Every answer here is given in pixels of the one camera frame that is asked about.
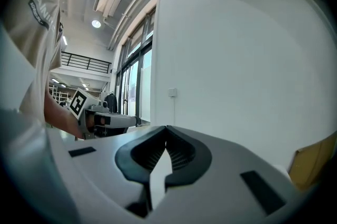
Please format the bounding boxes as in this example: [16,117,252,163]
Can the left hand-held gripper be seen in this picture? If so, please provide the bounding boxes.
[68,87,138,140]

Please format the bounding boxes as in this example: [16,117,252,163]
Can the black window frame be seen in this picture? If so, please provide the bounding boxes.
[114,5,157,126]

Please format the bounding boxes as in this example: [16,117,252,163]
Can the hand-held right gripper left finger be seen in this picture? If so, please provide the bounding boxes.
[49,125,167,218]

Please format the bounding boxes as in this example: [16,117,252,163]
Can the black balcony railing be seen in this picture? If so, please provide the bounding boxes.
[61,51,113,74]

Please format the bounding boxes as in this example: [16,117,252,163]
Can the hanging dark garment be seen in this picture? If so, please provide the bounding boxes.
[104,92,118,114]

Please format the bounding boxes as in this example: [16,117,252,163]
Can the person's left forearm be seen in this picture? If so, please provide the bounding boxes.
[44,90,85,140]

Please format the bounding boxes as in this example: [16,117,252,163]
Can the large leaning cardboard sheet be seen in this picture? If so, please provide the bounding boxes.
[288,130,337,192]

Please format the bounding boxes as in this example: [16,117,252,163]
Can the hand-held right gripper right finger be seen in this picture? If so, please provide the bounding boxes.
[165,125,293,217]

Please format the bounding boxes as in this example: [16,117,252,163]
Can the white ceiling pipes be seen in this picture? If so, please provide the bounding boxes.
[106,0,190,51]

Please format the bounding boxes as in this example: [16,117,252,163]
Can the person's beige shirt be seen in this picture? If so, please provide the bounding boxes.
[0,0,65,123]

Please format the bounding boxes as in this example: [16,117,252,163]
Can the ceiling air conditioner unit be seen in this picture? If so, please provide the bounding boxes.
[92,0,126,18]

